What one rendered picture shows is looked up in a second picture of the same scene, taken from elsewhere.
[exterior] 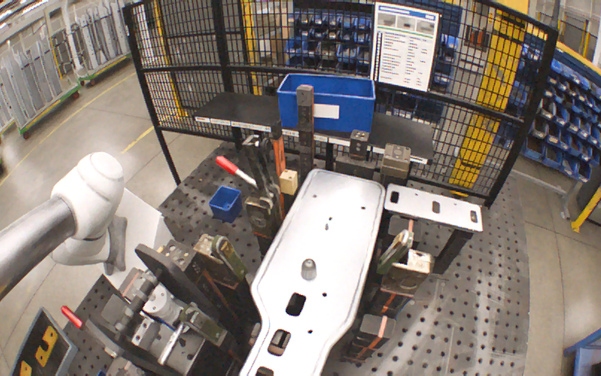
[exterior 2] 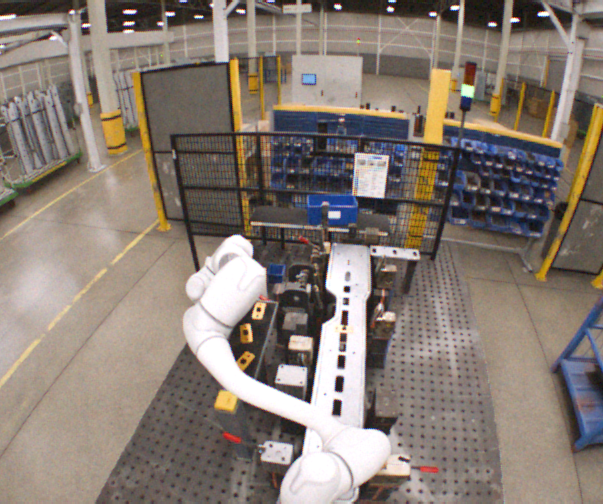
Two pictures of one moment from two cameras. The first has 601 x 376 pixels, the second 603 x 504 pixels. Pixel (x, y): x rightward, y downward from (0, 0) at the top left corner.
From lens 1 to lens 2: 114 cm
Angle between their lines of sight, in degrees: 14
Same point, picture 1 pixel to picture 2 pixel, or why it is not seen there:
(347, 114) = (344, 215)
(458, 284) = (419, 298)
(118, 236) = not seen: hidden behind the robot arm
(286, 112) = (312, 216)
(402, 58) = (369, 182)
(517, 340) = (468, 323)
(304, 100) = (325, 210)
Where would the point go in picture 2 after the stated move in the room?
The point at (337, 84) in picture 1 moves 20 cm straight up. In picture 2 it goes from (334, 199) to (336, 170)
